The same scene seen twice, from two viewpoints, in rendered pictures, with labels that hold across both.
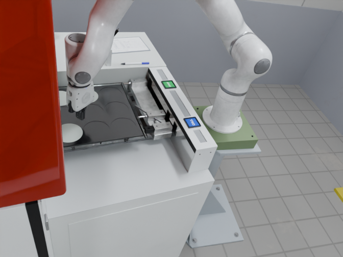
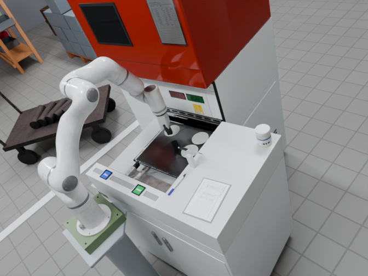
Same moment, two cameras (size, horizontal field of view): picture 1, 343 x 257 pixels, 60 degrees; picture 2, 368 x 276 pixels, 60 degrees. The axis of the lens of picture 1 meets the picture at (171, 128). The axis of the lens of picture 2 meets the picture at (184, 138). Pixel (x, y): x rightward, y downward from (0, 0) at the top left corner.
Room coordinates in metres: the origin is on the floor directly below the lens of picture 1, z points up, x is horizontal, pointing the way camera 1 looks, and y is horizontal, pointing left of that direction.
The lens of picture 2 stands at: (2.30, 0.24, 2.12)
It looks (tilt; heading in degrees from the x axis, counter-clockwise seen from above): 40 degrees down; 173
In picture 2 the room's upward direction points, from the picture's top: 22 degrees counter-clockwise
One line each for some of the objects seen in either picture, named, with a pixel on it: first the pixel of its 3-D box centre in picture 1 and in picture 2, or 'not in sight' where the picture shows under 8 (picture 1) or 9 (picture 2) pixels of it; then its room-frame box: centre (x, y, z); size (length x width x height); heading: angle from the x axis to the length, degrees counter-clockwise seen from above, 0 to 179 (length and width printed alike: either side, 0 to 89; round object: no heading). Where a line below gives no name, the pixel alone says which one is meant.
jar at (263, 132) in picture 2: not in sight; (263, 135); (1.26, 0.73, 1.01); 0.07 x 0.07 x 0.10
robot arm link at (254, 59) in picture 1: (245, 67); (62, 180); (1.08, -0.22, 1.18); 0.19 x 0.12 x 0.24; 27
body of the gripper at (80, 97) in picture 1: (79, 91); (163, 118); (0.82, 0.35, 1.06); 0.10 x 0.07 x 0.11; 160
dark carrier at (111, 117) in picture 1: (91, 112); (175, 146); (0.91, 0.34, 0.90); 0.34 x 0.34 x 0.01; 32
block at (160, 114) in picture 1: (155, 114); (139, 177); (1.00, 0.08, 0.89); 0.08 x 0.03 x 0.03; 122
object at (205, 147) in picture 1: (176, 114); (127, 190); (1.04, 0.00, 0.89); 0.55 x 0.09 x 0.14; 32
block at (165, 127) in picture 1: (162, 127); (130, 172); (0.93, 0.04, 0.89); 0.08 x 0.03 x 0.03; 122
